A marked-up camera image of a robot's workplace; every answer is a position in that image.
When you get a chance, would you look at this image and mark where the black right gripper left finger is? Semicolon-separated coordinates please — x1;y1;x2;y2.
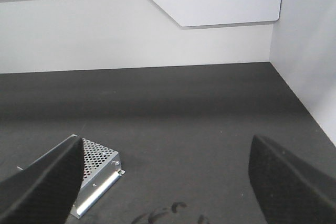
1;136;85;223

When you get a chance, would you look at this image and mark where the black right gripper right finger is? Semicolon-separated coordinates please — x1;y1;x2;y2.
248;135;335;223

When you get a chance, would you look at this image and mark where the left metal mesh power supply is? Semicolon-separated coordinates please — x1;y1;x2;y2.
16;137;125;218

